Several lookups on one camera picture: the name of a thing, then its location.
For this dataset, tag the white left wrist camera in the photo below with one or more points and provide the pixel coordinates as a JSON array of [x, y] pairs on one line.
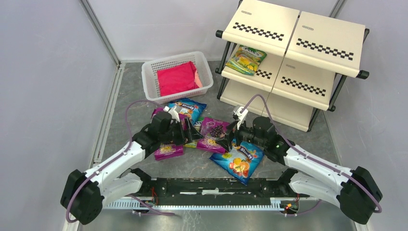
[[172, 112]]

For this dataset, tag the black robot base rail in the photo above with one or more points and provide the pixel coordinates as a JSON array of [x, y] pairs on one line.
[[213, 191]]

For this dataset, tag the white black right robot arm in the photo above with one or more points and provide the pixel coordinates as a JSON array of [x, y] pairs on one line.
[[353, 191]]

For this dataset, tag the cream three-tier shelf rack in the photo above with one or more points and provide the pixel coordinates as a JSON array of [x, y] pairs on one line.
[[309, 57]]

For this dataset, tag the green candy bag on shelf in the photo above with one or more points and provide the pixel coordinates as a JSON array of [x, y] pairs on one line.
[[246, 60]]

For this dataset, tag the blue Slendy bag near basket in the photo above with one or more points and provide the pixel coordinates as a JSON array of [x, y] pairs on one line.
[[189, 108]]

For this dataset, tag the pink folded cloth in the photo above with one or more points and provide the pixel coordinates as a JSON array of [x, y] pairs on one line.
[[183, 77]]

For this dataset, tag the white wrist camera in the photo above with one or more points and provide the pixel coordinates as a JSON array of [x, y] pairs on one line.
[[172, 112], [240, 114]]

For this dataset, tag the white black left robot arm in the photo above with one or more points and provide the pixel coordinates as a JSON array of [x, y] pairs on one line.
[[86, 193]]

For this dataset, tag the white plastic basket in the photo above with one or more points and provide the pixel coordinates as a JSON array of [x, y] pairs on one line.
[[150, 81]]

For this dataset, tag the blue Slendy bag front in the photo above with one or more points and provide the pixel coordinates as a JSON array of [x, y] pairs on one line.
[[241, 161]]

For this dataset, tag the blue slendy bag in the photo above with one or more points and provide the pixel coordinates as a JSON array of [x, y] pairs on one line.
[[189, 108], [241, 161]]

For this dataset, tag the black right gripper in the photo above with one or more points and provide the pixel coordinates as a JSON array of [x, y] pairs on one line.
[[235, 135]]

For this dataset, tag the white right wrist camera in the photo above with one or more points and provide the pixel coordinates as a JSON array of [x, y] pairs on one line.
[[240, 114]]

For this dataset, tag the green Fox's candy bag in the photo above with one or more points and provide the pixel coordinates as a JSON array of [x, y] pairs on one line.
[[194, 131]]

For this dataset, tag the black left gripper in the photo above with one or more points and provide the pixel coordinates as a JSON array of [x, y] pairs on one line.
[[185, 134]]

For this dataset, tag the purple grape candy bag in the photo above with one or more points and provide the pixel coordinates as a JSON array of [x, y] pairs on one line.
[[211, 130], [167, 151], [181, 117]]

